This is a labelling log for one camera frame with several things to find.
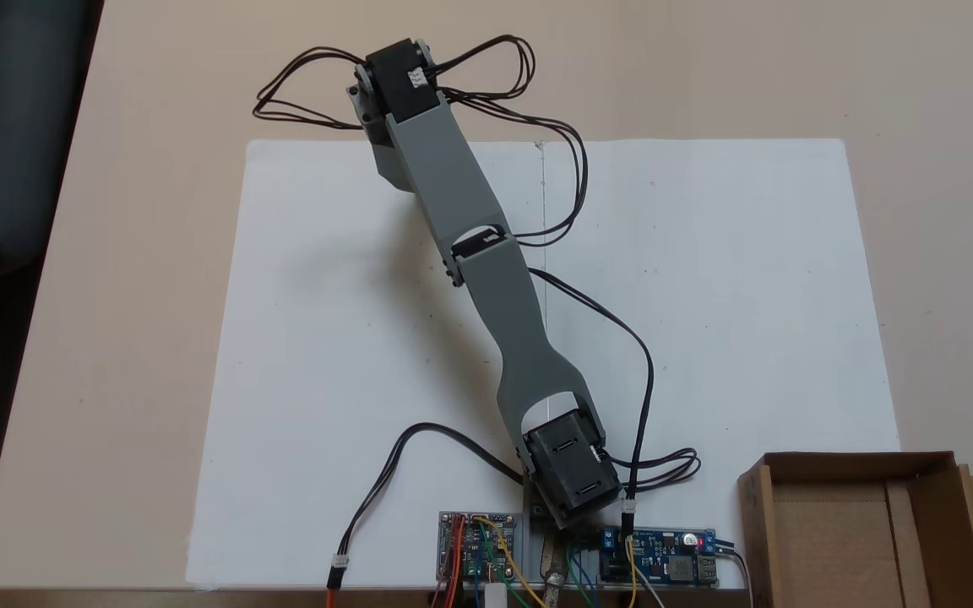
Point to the brown cardboard box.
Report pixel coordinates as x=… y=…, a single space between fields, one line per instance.
x=841 y=540

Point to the metal table clamp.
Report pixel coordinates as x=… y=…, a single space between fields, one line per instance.
x=554 y=574

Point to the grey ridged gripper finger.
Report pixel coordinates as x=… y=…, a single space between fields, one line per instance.
x=389 y=152

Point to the white paper sheet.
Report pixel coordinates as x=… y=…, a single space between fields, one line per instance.
x=326 y=380
x=748 y=295

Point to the dark grey chair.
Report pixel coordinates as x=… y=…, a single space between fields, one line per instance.
x=5 y=127

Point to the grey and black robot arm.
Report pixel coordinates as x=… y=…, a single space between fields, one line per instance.
x=495 y=295

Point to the blue circuit board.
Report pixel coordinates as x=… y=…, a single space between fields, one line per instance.
x=672 y=561

